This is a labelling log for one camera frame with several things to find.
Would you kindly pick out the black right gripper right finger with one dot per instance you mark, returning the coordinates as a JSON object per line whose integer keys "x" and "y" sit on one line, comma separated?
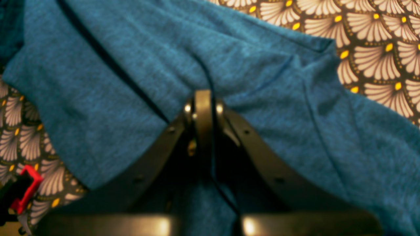
{"x": 272, "y": 198}

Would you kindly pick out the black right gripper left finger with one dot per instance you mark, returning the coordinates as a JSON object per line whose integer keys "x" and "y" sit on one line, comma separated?
{"x": 138, "y": 201}

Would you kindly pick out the blue long-sleeve T-shirt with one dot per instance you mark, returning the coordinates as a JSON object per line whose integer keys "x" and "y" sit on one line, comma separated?
{"x": 284, "y": 83}

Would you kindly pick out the red and grey table clamp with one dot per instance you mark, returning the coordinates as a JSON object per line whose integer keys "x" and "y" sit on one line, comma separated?
{"x": 16, "y": 194}

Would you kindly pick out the fan-patterned table cloth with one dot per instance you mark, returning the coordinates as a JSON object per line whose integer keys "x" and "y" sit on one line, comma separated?
{"x": 377, "y": 43}

